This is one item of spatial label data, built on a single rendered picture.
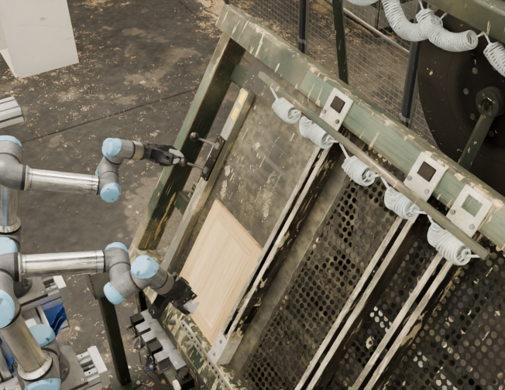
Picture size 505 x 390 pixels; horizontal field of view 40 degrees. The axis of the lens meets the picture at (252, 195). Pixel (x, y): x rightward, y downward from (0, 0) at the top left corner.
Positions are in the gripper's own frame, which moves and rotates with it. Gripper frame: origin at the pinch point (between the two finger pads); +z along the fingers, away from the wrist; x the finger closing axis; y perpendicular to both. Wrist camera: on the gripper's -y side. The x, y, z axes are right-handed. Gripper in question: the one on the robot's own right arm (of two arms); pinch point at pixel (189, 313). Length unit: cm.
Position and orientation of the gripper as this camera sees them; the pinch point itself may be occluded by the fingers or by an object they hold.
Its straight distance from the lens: 247.9
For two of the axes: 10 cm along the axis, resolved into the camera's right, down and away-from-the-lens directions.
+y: 7.7, -6.4, 0.2
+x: -4.9, -5.6, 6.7
